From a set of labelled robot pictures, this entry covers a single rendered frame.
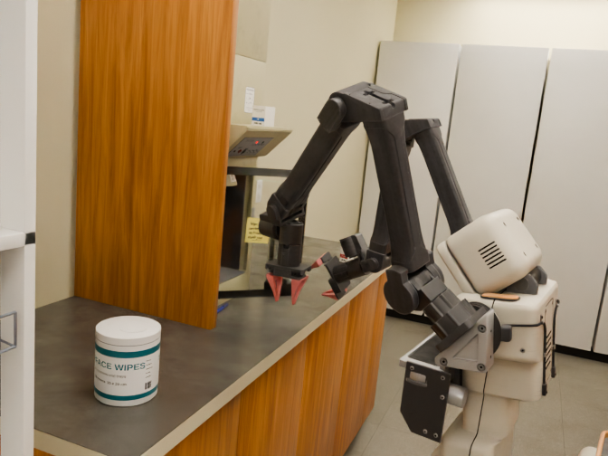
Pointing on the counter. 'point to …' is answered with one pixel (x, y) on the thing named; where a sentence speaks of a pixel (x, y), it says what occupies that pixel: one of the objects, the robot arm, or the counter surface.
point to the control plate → (250, 146)
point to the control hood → (257, 137)
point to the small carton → (263, 116)
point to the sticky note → (254, 232)
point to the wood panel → (154, 154)
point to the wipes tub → (127, 360)
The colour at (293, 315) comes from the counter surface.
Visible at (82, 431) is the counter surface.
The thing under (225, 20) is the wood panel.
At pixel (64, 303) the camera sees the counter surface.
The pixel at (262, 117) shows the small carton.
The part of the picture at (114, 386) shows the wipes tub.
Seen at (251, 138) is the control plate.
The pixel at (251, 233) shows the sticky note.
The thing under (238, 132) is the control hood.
